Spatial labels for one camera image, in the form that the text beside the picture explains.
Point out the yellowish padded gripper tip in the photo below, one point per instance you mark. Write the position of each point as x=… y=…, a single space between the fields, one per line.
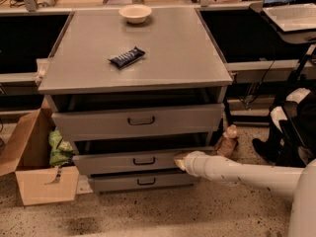
x=195 y=164

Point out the grey drawer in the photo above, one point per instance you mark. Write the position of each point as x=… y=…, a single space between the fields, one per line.
x=129 y=123
x=102 y=157
x=141 y=180

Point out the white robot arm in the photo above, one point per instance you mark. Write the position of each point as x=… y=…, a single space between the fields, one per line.
x=298 y=184

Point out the grey bottom drawer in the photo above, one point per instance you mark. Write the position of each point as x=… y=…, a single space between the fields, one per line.
x=141 y=180

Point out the grey drawer cabinet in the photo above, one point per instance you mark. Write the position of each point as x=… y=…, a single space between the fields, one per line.
x=180 y=67

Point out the grey top drawer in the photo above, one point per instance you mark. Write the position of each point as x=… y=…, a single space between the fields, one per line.
x=129 y=123

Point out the plastic bottle on floor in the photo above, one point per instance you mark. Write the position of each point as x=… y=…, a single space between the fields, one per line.
x=227 y=142

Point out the black shoe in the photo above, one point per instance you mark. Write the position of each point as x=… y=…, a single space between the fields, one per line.
x=268 y=149

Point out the blue snack bar wrapper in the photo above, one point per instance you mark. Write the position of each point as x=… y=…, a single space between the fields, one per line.
x=127 y=58

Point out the black office chair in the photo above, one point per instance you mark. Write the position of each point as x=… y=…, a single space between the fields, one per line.
x=298 y=125

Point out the green chip bag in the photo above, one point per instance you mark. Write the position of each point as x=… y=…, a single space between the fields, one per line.
x=61 y=151

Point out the white bowl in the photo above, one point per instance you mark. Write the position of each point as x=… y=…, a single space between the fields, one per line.
x=135 y=13

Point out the cardboard box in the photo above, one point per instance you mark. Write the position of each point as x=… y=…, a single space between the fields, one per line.
x=27 y=153

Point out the laptop computer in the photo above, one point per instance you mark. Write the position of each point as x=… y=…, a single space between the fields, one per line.
x=292 y=15

